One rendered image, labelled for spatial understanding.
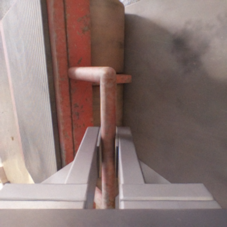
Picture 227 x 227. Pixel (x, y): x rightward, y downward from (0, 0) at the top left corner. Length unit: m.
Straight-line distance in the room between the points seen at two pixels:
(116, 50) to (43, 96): 0.11
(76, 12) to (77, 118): 0.10
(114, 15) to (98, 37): 0.03
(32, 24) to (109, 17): 0.08
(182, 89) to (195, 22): 0.07
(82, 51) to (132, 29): 0.11
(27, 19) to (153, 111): 0.18
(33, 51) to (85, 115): 0.09
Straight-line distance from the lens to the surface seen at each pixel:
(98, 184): 0.27
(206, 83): 0.20
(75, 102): 0.18
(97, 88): 0.22
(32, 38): 0.21
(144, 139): 0.26
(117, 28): 0.23
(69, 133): 0.18
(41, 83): 0.19
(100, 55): 0.21
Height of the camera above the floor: 0.20
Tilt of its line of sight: 39 degrees down
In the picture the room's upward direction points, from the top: 103 degrees counter-clockwise
